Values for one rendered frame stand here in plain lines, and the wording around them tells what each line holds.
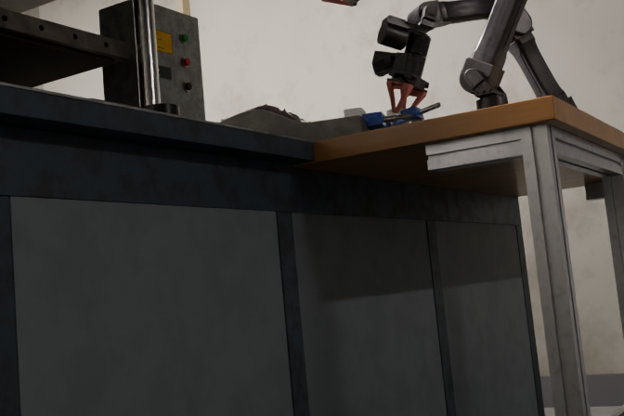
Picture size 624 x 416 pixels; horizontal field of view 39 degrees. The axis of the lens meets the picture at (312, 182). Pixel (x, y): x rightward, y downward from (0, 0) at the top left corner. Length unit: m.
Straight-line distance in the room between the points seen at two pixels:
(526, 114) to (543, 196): 0.14
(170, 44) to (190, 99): 0.19
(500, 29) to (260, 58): 2.68
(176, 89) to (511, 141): 1.55
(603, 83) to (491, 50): 1.91
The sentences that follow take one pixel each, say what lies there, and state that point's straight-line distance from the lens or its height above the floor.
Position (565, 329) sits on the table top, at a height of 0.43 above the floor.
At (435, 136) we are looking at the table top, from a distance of 1.54.
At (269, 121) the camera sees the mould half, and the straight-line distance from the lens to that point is 1.79.
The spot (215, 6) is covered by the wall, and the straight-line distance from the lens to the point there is 4.64.
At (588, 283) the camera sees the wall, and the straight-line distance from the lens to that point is 3.67.
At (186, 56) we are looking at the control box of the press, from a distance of 2.95.
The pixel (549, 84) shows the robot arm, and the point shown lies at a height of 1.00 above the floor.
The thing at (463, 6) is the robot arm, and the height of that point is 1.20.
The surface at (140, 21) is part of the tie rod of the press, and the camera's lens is 2.64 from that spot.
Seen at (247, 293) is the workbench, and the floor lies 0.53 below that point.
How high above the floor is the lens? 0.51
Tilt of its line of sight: 7 degrees up
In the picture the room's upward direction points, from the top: 5 degrees counter-clockwise
